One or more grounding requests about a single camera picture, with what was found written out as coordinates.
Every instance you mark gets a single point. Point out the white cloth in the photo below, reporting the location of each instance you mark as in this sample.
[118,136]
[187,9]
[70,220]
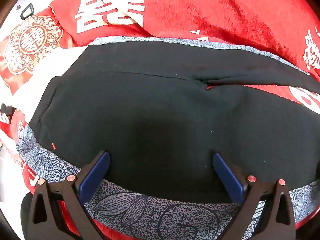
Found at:
[50,65]

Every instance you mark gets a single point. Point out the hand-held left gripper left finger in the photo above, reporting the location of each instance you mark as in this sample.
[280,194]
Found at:
[95,174]

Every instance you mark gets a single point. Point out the black pants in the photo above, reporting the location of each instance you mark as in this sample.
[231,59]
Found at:
[150,117]

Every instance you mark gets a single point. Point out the red blanket with white characters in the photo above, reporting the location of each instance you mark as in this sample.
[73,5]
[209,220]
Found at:
[212,7]

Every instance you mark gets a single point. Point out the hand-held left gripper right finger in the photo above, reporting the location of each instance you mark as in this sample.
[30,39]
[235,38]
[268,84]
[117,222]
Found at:
[227,177]

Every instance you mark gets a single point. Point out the blue-grey leaf patterned cloth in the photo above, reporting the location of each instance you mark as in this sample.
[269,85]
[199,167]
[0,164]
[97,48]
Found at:
[150,217]

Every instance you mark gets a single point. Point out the red pillow with gold emblem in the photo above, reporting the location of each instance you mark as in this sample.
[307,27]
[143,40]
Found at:
[27,42]

